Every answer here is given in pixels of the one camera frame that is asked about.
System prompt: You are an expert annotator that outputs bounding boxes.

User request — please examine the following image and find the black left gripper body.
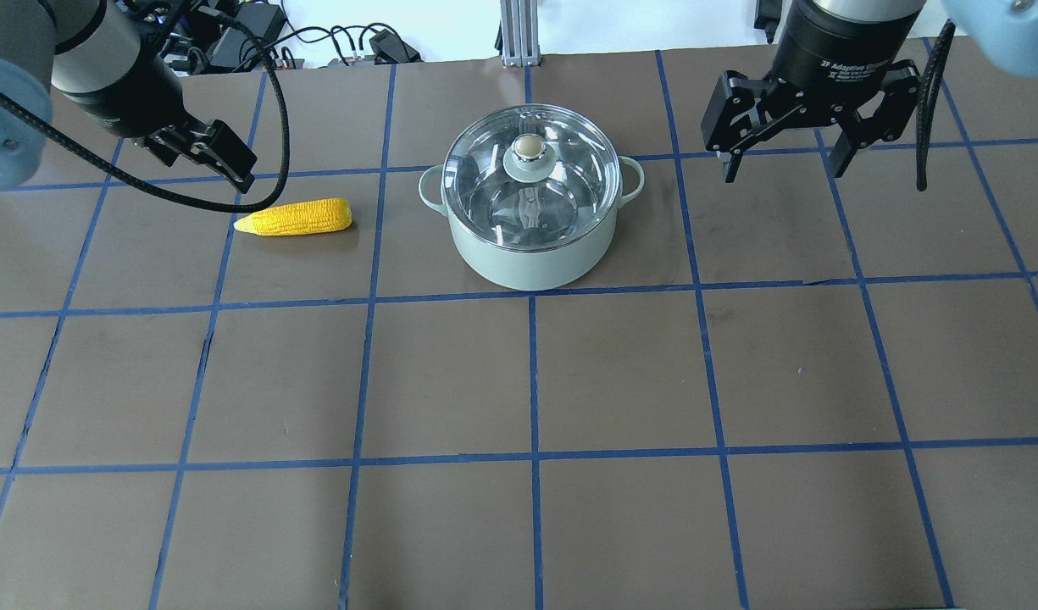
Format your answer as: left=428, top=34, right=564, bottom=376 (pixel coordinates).
left=87, top=51, right=194, bottom=149

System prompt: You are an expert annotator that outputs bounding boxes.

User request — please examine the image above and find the pale green cooking pot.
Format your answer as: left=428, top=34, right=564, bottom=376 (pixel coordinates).
left=418, top=103, right=646, bottom=292

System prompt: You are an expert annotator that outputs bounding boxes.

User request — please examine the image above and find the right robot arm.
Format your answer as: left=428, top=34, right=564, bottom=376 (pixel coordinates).
left=701, top=1, right=1038, bottom=191

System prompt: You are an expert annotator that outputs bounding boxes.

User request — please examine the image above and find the yellow corn cob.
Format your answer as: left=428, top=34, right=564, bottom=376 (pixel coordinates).
left=233, top=198, right=353, bottom=235

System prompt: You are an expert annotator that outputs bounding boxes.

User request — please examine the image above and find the aluminium frame post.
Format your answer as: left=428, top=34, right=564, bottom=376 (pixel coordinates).
left=497, top=0, right=542, bottom=67

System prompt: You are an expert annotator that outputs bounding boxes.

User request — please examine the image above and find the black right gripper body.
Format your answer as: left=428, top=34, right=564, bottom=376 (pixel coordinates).
left=762, top=1, right=918, bottom=128

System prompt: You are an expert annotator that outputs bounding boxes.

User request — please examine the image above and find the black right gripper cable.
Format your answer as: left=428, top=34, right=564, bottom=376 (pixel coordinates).
left=914, top=21, right=957, bottom=192

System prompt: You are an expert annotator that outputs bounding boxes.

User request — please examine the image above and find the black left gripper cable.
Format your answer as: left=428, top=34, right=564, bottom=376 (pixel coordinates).
left=0, top=8, right=291, bottom=214

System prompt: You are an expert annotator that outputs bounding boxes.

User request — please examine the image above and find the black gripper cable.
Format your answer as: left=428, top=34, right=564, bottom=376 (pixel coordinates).
left=0, top=8, right=291, bottom=214
left=914, top=21, right=957, bottom=192

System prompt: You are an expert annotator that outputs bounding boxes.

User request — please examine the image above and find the glass pot lid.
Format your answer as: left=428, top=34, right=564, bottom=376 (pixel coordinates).
left=437, top=103, right=626, bottom=253

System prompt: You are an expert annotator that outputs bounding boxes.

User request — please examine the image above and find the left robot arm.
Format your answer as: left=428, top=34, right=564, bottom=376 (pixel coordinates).
left=0, top=1, right=257, bottom=192

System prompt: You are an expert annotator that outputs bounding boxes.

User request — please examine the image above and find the black power adapter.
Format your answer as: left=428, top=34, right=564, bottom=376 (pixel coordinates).
left=204, top=3, right=286, bottom=73

